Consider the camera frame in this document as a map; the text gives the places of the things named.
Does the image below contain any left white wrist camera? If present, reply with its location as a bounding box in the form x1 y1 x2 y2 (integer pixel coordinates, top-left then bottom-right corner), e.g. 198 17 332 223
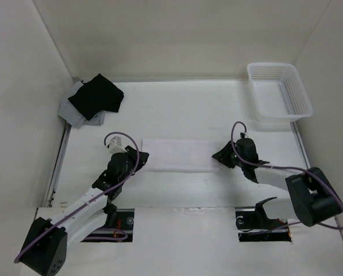
107 136 125 155

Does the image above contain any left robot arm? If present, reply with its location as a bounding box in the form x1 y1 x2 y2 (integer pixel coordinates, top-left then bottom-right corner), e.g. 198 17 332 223
15 146 149 275

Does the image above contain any white tank top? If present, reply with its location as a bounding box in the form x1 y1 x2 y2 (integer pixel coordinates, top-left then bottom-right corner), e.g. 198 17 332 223
142 138 221 173

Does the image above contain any white plastic basket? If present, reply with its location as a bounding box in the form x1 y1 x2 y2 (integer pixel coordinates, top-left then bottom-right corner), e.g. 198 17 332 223
246 62 313 124

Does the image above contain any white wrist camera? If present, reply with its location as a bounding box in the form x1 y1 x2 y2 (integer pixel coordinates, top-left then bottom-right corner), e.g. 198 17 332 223
240 132 249 139
107 136 125 155

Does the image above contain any folded grey tank top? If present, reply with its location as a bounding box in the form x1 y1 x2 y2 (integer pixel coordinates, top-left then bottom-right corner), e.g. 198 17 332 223
58 82 106 129

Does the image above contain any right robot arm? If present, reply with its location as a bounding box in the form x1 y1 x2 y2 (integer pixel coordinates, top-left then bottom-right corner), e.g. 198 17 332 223
212 138 343 227

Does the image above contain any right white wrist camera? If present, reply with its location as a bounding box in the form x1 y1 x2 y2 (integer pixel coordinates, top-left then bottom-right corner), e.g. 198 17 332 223
240 132 249 139

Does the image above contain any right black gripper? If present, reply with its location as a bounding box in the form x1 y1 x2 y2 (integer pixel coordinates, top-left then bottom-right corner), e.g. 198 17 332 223
212 140 245 168

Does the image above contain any folded black tank top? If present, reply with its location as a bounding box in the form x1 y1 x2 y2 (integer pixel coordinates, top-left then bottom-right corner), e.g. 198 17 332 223
68 74 124 121

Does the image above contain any left metal table rail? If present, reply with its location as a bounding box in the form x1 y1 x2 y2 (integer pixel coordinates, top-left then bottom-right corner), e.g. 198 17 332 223
43 123 71 208

